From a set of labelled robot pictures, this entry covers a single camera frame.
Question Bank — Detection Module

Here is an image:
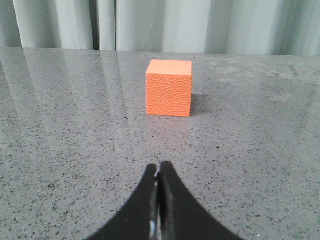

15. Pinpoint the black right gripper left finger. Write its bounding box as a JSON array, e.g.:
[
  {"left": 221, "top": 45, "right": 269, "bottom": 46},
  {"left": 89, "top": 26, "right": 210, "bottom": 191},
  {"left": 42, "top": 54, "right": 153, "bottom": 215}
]
[{"left": 89, "top": 164, "right": 158, "bottom": 240}]

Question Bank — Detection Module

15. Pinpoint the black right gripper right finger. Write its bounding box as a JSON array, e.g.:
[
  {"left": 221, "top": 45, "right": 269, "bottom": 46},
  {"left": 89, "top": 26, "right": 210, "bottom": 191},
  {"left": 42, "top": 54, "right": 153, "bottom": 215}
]
[{"left": 158, "top": 161, "right": 240, "bottom": 240}]

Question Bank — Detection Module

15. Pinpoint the orange textured foam cube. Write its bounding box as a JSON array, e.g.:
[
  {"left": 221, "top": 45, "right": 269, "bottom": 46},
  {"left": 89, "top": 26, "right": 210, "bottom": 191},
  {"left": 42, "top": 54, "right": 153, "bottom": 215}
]
[{"left": 145, "top": 59, "right": 193, "bottom": 117}]

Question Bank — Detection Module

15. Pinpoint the pale green curtain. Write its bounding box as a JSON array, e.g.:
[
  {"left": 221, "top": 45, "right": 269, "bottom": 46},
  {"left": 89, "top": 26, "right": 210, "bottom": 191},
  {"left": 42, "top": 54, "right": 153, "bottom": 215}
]
[{"left": 0, "top": 0, "right": 320, "bottom": 56}]

